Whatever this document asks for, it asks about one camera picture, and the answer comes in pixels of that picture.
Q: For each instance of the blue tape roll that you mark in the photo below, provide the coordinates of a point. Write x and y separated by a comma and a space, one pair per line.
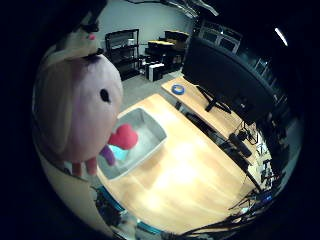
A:
178, 89

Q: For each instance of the grey plastic bin container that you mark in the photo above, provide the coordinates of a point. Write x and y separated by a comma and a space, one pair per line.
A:
146, 136

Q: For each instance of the teal soft toy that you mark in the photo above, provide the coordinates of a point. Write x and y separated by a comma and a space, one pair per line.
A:
119, 153

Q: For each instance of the pink axolotl plush toy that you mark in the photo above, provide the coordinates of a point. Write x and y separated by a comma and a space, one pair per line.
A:
83, 110

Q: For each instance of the black computer monitor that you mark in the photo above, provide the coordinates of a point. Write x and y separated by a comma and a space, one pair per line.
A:
226, 76

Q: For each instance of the black power strip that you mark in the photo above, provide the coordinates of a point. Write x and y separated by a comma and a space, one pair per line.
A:
240, 145

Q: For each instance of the black yellow storage crates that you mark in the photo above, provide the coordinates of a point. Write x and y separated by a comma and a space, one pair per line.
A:
166, 48

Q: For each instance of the black metal shelf rack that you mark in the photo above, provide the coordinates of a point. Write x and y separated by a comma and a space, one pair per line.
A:
122, 53

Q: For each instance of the black monitor stand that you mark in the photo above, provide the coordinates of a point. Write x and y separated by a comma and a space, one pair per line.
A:
215, 100

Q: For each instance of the light wooden desk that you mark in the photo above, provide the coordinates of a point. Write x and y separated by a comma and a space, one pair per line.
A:
206, 110

